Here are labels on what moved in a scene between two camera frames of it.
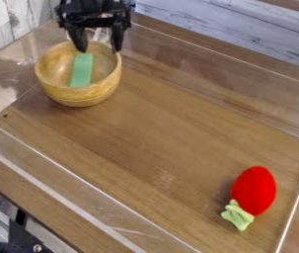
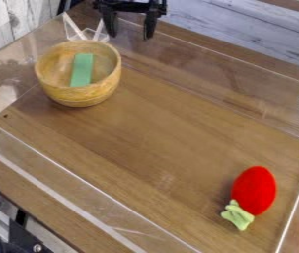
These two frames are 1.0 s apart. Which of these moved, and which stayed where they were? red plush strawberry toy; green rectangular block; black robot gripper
Moved: black robot gripper
Stayed: red plush strawberry toy; green rectangular block
